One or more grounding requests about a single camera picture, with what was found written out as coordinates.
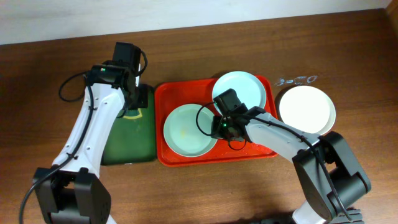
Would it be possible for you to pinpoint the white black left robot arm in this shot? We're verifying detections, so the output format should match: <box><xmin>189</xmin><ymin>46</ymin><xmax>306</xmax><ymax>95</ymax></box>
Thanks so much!
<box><xmin>31</xmin><ymin>61</ymin><xmax>146</xmax><ymax>223</ymax></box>

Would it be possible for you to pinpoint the white plate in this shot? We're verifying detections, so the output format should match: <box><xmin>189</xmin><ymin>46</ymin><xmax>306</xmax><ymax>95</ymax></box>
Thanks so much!
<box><xmin>278</xmin><ymin>86</ymin><xmax>336</xmax><ymax>135</ymax></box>

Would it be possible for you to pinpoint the yellow green sponge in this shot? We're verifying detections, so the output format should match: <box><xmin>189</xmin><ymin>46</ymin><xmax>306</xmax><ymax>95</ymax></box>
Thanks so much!
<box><xmin>123</xmin><ymin>108</ymin><xmax>142</xmax><ymax>119</ymax></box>

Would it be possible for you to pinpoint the light blue plate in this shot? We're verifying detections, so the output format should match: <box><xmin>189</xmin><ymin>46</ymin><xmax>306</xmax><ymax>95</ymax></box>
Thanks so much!
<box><xmin>211</xmin><ymin>71</ymin><xmax>267</xmax><ymax>110</ymax></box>
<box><xmin>163</xmin><ymin>104</ymin><xmax>218</xmax><ymax>157</ymax></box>

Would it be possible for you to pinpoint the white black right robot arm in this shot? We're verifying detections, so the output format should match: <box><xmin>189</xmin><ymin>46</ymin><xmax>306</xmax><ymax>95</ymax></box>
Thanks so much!
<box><xmin>210</xmin><ymin>104</ymin><xmax>371</xmax><ymax>224</ymax></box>

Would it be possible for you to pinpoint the red plastic tray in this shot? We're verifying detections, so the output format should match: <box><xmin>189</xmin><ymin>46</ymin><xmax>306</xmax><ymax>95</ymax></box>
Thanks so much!
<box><xmin>154</xmin><ymin>78</ymin><xmax>277</xmax><ymax>167</ymax></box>

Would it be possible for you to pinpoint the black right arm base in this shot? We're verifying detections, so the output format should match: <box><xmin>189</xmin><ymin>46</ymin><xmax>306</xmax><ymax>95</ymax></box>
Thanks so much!
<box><xmin>248</xmin><ymin>208</ymin><xmax>365</xmax><ymax>224</ymax></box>

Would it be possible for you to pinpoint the black tray with green water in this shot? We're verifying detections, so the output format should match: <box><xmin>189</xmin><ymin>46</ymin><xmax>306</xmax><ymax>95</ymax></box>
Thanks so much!
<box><xmin>101</xmin><ymin>86</ymin><xmax>157</xmax><ymax>166</ymax></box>

